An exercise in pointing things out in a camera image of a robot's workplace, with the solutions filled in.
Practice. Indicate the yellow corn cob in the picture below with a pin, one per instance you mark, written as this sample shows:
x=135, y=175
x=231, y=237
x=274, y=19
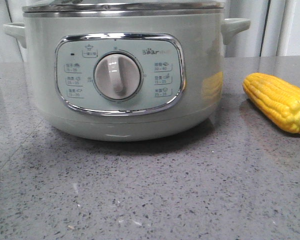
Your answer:
x=276, y=98

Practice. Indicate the glass lid with steel rim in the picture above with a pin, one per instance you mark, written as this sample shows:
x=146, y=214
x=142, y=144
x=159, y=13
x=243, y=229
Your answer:
x=43, y=6

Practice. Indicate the pale green electric cooking pot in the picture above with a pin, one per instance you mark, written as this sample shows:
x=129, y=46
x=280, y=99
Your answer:
x=179, y=54

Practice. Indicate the grey-white timer knob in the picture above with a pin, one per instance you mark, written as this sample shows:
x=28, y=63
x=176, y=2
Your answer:
x=117, y=76

